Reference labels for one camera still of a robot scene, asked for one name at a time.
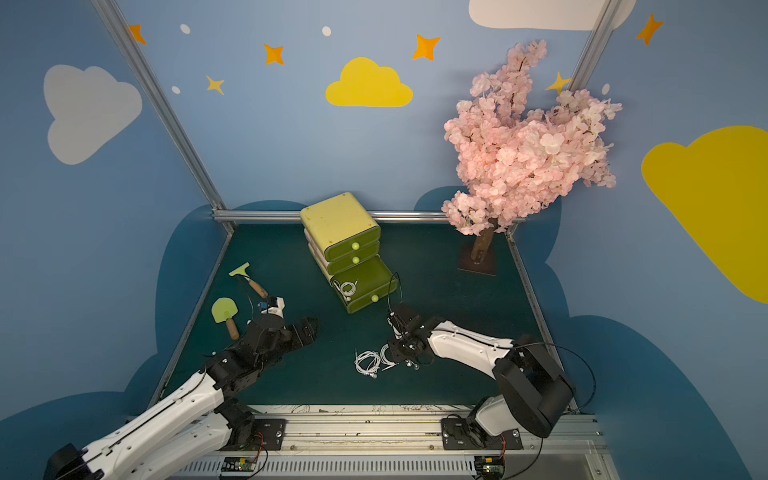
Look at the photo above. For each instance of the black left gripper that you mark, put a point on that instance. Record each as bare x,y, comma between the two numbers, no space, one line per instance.
294,333

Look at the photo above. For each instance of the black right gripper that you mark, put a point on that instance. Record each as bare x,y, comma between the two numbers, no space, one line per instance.
405,334

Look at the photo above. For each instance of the white wired earphones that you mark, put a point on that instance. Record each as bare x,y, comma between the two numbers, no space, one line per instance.
347,289
367,363
387,363

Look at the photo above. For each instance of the yellow-green drawer cabinet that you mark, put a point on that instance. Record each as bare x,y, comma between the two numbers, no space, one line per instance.
344,241

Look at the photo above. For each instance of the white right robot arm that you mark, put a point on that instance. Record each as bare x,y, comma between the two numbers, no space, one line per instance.
534,390

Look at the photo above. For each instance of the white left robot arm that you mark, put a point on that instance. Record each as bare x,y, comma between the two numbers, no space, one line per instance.
201,416

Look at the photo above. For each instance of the pink blossom artificial tree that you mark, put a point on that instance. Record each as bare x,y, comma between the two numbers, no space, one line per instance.
515,161

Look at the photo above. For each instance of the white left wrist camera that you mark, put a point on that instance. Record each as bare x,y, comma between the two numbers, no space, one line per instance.
272,305

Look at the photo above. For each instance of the round green spatula wooden handle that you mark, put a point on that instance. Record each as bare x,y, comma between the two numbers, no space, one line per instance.
223,311

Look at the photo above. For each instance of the green scraper with wooden handle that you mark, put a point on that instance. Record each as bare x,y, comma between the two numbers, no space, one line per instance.
242,271

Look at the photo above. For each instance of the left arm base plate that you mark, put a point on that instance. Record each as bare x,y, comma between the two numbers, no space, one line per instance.
259,433

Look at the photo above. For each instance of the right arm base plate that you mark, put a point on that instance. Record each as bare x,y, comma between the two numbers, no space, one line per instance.
458,433

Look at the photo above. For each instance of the aluminium front rail platform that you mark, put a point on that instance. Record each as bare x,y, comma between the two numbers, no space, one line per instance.
404,442

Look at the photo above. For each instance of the aluminium back frame rail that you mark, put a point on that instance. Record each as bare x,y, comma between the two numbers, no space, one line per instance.
266,216

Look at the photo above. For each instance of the aluminium right frame post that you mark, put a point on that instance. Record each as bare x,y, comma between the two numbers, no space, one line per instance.
596,43

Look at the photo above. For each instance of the aluminium frame post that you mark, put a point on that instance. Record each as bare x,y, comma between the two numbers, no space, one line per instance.
596,43
117,26

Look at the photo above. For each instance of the aluminium left frame post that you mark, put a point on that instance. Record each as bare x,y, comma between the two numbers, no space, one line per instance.
117,26

